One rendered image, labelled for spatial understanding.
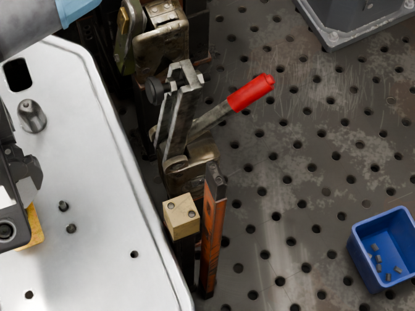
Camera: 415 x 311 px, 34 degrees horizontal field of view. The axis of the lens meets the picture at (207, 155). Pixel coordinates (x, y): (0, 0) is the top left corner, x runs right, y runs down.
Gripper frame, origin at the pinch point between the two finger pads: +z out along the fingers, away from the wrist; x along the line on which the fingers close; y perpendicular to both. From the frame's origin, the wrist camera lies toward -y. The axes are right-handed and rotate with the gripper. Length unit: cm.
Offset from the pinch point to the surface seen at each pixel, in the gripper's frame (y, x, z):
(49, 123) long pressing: 11.4, -6.9, 3.6
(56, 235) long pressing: -3.4, -3.1, 3.9
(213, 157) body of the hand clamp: -3.0, -23.7, -1.1
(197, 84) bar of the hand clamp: -2.0, -22.1, -17.5
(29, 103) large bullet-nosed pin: 12.3, -5.5, -1.1
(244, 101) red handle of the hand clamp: -1.3, -28.0, -9.0
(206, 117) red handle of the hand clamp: -0.3, -23.9, -6.3
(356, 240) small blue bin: -13, -44, 26
